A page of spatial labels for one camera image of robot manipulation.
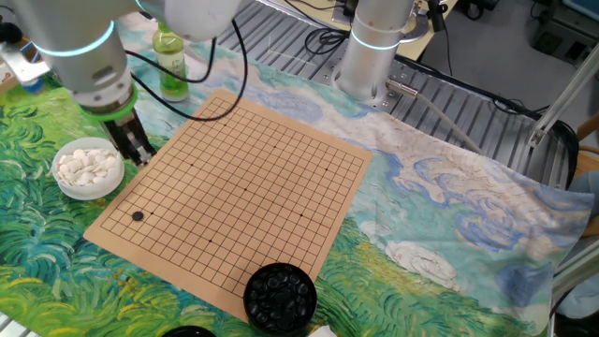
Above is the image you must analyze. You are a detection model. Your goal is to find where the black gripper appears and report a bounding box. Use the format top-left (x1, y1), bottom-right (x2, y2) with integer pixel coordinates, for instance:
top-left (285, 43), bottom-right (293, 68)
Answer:
top-left (101, 109), bottom-right (158, 169)

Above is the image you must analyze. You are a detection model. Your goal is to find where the tan go board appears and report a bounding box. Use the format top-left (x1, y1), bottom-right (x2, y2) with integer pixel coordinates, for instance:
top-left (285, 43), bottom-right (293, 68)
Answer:
top-left (82, 88), bottom-right (374, 324)

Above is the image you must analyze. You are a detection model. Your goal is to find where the white bowl of white stones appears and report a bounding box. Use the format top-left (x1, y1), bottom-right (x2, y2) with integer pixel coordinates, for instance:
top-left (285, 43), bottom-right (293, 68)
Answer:
top-left (51, 137), bottom-right (126, 201)

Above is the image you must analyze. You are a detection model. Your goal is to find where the green tea bottle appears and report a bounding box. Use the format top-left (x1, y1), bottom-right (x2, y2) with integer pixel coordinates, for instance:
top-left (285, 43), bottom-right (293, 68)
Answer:
top-left (152, 22), bottom-right (191, 103)

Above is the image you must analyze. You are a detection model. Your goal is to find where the cardboard box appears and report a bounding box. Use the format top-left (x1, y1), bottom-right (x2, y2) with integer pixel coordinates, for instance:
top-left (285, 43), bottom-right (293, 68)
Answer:
top-left (0, 60), bottom-right (22, 95)

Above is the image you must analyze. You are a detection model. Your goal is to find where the black bowl lid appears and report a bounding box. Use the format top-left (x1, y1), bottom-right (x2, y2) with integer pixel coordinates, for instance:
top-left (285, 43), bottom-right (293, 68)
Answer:
top-left (161, 325), bottom-right (217, 337)

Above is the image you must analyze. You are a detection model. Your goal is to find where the black bowl of black stones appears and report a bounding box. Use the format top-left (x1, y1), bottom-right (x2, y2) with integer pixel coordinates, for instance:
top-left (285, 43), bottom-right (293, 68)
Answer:
top-left (242, 262), bottom-right (318, 336)

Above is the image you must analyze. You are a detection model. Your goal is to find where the painted landscape tablecloth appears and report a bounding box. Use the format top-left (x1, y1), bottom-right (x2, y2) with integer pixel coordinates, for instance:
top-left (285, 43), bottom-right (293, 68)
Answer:
top-left (0, 11), bottom-right (595, 337)

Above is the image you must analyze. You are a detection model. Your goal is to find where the grey equipment cabinet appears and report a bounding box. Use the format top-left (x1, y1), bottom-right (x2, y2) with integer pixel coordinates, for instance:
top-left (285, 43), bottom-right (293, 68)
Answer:
top-left (533, 0), bottom-right (599, 66)

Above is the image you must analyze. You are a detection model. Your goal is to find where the wooden chair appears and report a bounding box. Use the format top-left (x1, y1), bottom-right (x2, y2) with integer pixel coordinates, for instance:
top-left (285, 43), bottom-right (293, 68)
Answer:
top-left (575, 125), bottom-right (599, 179)

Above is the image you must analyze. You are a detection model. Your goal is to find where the light blue cloth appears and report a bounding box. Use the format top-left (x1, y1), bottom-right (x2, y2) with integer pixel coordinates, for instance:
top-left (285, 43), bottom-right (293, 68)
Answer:
top-left (556, 170), bottom-right (599, 319)

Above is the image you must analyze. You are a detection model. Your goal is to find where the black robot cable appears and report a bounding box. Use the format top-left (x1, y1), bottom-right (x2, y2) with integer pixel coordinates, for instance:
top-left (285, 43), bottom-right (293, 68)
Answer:
top-left (124, 18), bottom-right (249, 123)

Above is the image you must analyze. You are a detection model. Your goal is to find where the silver camera bracket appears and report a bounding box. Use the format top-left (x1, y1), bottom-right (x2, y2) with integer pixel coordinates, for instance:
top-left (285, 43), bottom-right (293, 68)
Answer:
top-left (0, 40), bottom-right (51, 95)

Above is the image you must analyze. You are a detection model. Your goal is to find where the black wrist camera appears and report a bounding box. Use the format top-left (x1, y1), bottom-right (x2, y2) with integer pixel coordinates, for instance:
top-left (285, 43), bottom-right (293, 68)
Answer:
top-left (0, 21), bottom-right (23, 46)

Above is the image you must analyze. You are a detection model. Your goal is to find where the aluminium frame post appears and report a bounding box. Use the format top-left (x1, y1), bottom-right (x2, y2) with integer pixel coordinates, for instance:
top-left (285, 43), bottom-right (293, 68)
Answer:
top-left (528, 53), bottom-right (599, 149)

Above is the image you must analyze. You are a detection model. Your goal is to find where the black cable bundle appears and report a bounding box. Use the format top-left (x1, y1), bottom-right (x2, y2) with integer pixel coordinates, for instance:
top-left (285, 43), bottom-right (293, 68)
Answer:
top-left (467, 83), bottom-right (581, 188)

